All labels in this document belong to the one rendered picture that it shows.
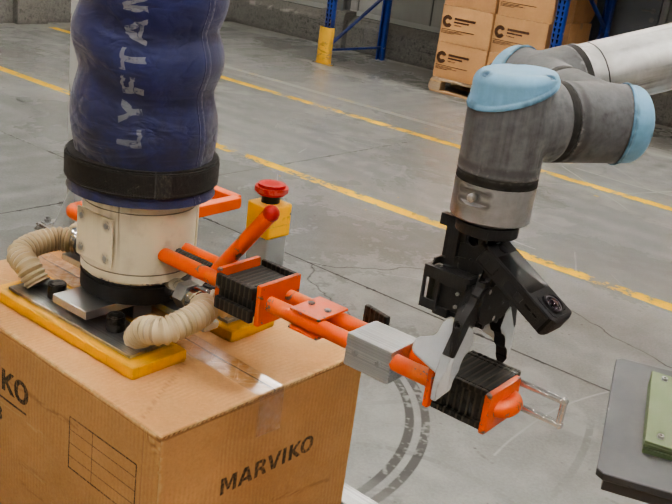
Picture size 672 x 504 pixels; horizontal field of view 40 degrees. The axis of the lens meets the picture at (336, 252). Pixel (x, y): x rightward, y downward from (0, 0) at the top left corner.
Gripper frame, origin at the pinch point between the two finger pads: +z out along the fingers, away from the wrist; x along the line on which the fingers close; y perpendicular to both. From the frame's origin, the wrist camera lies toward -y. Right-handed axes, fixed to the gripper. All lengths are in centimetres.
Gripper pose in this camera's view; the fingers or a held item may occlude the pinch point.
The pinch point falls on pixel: (473, 385)
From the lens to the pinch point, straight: 110.9
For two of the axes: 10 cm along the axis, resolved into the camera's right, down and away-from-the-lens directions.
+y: -7.6, -3.1, 5.7
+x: -6.4, 1.9, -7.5
